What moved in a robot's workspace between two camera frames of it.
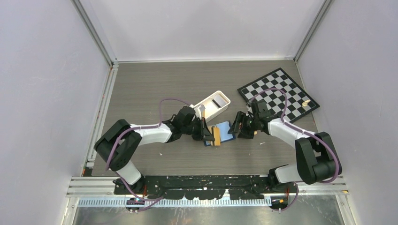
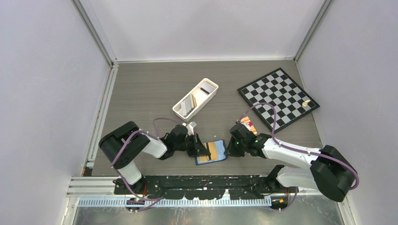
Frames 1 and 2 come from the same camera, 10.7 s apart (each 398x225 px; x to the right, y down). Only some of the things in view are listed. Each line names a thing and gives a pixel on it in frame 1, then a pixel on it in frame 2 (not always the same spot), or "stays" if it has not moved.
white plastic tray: (212, 106) -> (189, 104)
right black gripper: (240, 118) -> (232, 151)
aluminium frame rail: (93, 186) stays
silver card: (219, 100) -> (207, 87)
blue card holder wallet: (225, 135) -> (217, 149)
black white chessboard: (283, 95) stays
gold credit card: (217, 133) -> (213, 151)
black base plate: (201, 187) stays
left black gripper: (203, 131) -> (196, 143)
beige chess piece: (305, 103) stays
